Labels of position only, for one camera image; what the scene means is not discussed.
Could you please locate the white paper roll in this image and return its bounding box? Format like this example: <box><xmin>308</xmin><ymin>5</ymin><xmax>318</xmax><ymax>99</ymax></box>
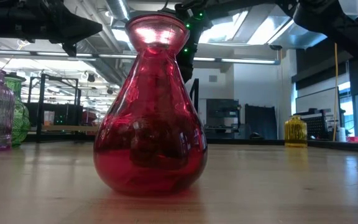
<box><xmin>336</xmin><ymin>126</ymin><xmax>347</xmax><ymax>142</ymax></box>

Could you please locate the yellow hanging cord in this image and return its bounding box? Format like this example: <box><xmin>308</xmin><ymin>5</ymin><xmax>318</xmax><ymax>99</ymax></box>
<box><xmin>333</xmin><ymin>42</ymin><xmax>339</xmax><ymax>141</ymax></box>

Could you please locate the dark red background object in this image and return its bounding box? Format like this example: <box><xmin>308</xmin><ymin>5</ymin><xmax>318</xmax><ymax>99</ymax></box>
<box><xmin>81</xmin><ymin>110</ymin><xmax>99</xmax><ymax>127</ymax></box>

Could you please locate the black equipment rack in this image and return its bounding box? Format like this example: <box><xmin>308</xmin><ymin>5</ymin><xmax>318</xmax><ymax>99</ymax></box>
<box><xmin>23</xmin><ymin>102</ymin><xmax>83</xmax><ymax>127</ymax></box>

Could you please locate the silver rectangular air duct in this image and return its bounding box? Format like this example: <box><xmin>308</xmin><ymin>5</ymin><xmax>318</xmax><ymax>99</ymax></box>
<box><xmin>247</xmin><ymin>15</ymin><xmax>329</xmax><ymax>50</ymax></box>

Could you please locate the green glass vase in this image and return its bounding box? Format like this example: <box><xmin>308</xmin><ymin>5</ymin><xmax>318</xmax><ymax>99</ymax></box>
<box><xmin>4</xmin><ymin>73</ymin><xmax>32</xmax><ymax>147</ymax></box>

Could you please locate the red teardrop glass vase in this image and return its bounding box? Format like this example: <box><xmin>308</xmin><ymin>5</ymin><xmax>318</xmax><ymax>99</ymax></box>
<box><xmin>93</xmin><ymin>12</ymin><xmax>208</xmax><ymax>196</ymax></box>

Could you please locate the dark fabric panel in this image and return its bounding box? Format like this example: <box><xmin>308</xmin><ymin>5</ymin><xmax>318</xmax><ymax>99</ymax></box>
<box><xmin>244</xmin><ymin>104</ymin><xmax>278</xmax><ymax>140</ymax></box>

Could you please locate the wooden shelf with black frame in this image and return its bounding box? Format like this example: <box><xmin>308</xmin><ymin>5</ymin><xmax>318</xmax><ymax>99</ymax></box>
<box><xmin>35</xmin><ymin>73</ymin><xmax>200</xmax><ymax>144</ymax></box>

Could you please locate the black pegboard crate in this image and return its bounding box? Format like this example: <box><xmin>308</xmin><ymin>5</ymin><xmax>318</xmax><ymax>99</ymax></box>
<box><xmin>293</xmin><ymin>108</ymin><xmax>334</xmax><ymax>140</ymax></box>

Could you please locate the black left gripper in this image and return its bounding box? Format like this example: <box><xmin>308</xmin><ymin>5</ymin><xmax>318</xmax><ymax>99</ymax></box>
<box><xmin>0</xmin><ymin>0</ymin><xmax>103</xmax><ymax>58</ymax></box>

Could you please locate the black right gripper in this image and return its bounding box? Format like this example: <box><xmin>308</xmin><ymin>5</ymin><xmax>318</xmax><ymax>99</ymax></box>
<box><xmin>176</xmin><ymin>54</ymin><xmax>196</xmax><ymax>84</ymax></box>

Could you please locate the yellow ribbed glass vase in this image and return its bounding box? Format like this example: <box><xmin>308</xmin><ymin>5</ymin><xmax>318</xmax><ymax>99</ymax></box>
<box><xmin>283</xmin><ymin>114</ymin><xmax>308</xmax><ymax>148</ymax></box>

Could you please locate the long fluorescent light strip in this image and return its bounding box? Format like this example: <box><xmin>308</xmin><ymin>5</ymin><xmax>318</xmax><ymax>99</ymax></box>
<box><xmin>0</xmin><ymin>49</ymin><xmax>281</xmax><ymax>65</ymax></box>

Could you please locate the black cabinet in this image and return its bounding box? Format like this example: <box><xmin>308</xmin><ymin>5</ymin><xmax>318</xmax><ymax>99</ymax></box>
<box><xmin>206</xmin><ymin>98</ymin><xmax>241</xmax><ymax>139</ymax></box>

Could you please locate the white and orange box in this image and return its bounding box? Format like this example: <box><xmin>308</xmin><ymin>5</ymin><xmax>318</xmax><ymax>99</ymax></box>
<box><xmin>44</xmin><ymin>111</ymin><xmax>55</xmax><ymax>126</ymax></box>

